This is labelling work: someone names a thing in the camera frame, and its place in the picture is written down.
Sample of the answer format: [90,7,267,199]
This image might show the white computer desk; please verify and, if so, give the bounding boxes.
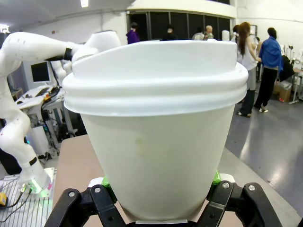
[14,84,66,113]

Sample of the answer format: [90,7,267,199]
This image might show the white paper cup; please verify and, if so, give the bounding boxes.
[79,101,236,223]

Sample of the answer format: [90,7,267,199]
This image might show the black base cables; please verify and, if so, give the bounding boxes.
[0,185,33,210]

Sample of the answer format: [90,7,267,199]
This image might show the person in purple top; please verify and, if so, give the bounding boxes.
[125,22,141,45]

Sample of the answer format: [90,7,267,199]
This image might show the grey-haired person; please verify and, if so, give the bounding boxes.
[204,25,215,41]

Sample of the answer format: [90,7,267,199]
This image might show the white computer tower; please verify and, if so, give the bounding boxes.
[29,124,52,157]

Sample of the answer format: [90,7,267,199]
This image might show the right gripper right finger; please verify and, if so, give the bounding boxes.
[196,170,284,227]

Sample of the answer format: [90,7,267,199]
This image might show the person with blue shawl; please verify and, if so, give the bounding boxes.
[253,27,285,113]

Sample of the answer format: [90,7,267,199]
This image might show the red-haired woman in white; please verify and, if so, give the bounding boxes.
[233,22,259,118]

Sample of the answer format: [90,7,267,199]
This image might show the person in black top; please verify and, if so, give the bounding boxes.
[161,24,179,42]

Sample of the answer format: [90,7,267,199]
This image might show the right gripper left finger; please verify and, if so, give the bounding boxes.
[44,176,130,227]

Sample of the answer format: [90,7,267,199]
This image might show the black computer monitor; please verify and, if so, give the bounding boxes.
[30,61,51,84]

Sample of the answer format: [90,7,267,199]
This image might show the yellow device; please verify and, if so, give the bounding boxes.
[0,192,9,208]

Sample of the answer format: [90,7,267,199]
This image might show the black keyboard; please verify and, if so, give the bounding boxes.
[35,87,52,97]

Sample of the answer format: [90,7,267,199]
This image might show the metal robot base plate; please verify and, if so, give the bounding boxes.
[0,167,56,227]

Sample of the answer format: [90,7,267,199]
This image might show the cardboard box on floor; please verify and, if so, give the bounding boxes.
[274,80,293,103]

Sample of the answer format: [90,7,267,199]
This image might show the white plastic cup lid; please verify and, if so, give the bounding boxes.
[62,39,250,117]

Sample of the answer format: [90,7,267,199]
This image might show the person in grey shirt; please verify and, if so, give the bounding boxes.
[191,26,205,41]

